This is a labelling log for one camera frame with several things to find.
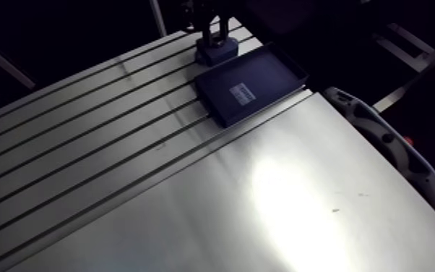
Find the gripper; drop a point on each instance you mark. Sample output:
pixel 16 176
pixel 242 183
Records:
pixel 206 7

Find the dark blue-grey tray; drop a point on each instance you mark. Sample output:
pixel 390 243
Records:
pixel 248 85

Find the pale holed strip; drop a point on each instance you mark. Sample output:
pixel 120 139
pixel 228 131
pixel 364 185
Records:
pixel 388 140

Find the dark blue-grey housing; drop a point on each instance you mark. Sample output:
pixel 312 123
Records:
pixel 217 51

